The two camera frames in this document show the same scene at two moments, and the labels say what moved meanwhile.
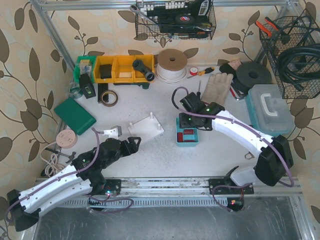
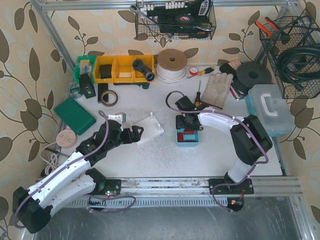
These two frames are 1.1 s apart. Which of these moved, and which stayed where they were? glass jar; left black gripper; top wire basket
Moved: left black gripper
Stayed: glass jar; top wire basket
